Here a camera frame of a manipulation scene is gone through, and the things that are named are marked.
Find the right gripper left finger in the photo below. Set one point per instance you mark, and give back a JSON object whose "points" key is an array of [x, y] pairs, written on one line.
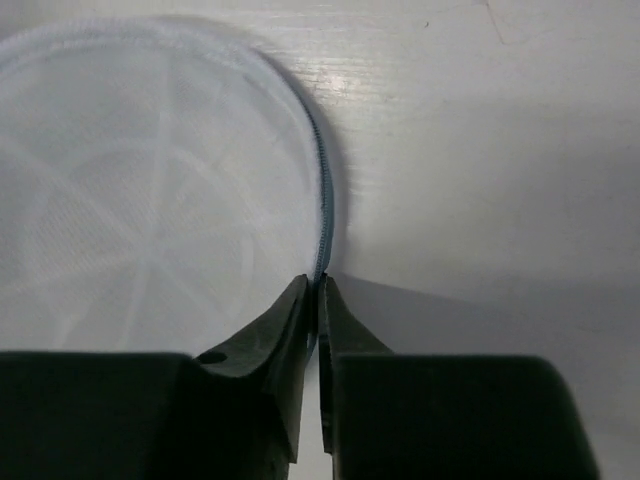
{"points": [[269, 355]]}

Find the white mesh laundry bag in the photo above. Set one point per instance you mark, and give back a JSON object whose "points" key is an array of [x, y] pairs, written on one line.
{"points": [[161, 184]]}

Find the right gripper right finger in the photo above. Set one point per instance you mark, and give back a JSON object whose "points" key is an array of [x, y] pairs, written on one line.
{"points": [[356, 380]]}

